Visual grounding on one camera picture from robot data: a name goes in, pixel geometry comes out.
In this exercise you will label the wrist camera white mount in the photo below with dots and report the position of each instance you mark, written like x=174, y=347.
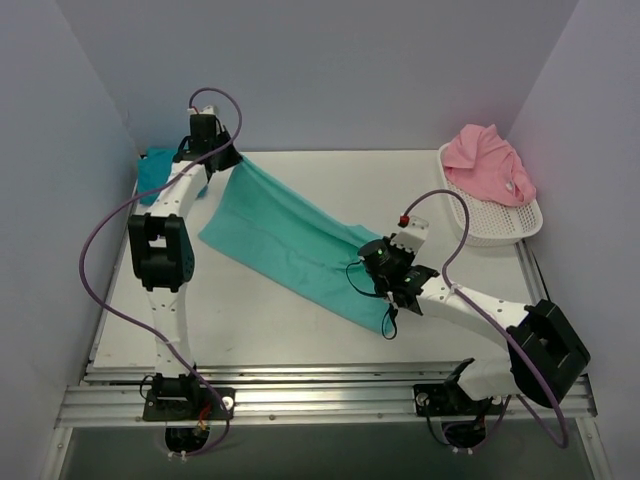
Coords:
x=411, y=235
x=207, y=110

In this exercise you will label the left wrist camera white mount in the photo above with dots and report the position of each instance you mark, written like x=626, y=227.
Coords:
x=207, y=110

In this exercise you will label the white perforated plastic basket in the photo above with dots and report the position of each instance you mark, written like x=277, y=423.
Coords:
x=492, y=224

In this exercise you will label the folded teal blue t-shirt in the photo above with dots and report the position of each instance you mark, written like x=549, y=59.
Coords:
x=156, y=170

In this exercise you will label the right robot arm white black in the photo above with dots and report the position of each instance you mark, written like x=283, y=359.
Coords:
x=545, y=354

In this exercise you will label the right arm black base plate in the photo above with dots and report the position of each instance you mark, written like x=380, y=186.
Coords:
x=439, y=400

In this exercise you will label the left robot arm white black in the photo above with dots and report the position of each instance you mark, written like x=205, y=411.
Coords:
x=163, y=258

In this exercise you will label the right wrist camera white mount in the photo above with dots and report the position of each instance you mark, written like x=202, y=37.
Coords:
x=411, y=235

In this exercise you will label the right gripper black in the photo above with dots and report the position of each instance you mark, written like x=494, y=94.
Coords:
x=377, y=270

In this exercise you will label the pink t-shirt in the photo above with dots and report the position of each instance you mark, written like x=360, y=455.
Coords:
x=482, y=164

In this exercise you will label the aluminium rail frame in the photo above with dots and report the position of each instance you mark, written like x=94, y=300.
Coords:
x=289, y=360

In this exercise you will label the mint green t-shirt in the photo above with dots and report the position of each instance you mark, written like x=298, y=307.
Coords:
x=271, y=229

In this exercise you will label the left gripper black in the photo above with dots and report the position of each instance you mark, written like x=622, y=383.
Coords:
x=226, y=155

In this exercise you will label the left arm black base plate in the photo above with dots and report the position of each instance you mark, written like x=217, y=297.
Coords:
x=202, y=405

